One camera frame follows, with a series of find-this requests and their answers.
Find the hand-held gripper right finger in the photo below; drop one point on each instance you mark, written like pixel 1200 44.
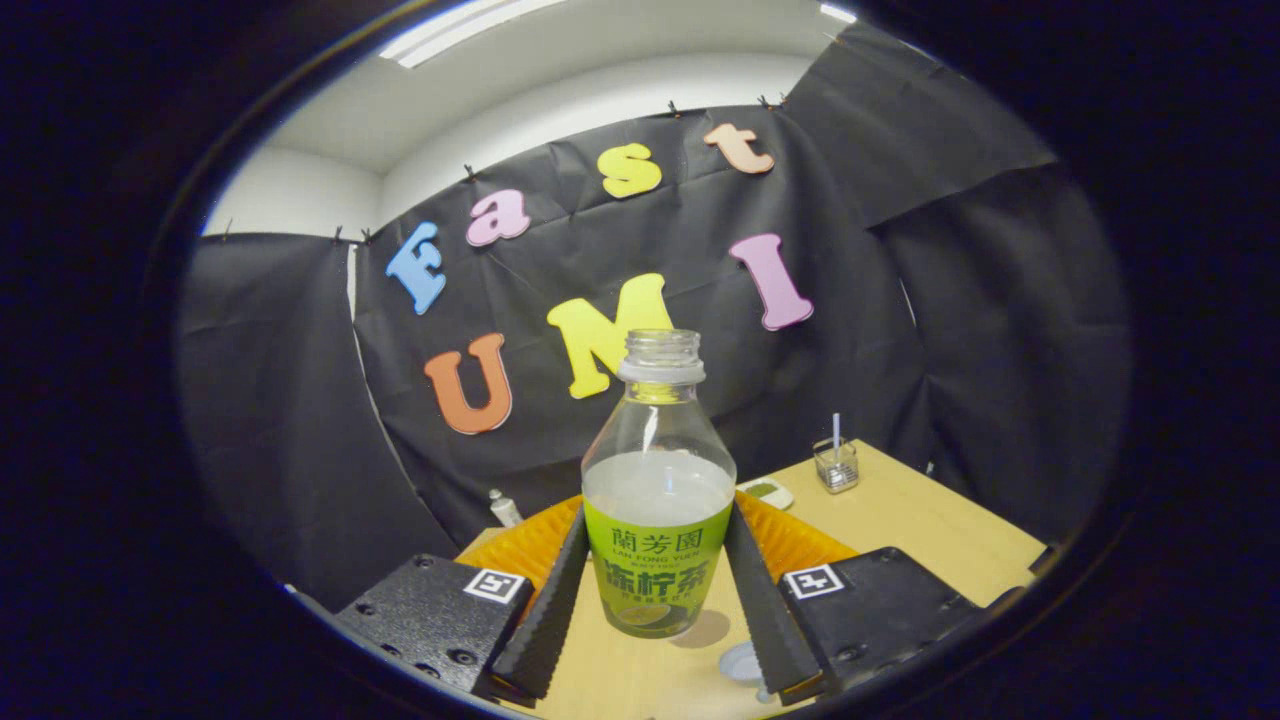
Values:
pixel 765 610

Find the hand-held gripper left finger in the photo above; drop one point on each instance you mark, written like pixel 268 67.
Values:
pixel 545 610

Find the pale blue cup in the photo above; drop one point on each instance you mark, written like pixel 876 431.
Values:
pixel 743 664

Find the green label juice bottle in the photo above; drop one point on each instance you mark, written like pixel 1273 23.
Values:
pixel 655 560

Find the small white green bottle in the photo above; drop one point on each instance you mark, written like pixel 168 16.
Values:
pixel 505 510

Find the white divided snack tray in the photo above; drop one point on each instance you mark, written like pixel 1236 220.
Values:
pixel 768 491

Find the clear glass tumbler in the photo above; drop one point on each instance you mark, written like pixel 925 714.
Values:
pixel 837 472

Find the wooden table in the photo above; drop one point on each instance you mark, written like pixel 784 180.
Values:
pixel 900 520

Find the small ceiling light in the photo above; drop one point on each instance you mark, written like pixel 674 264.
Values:
pixel 838 12

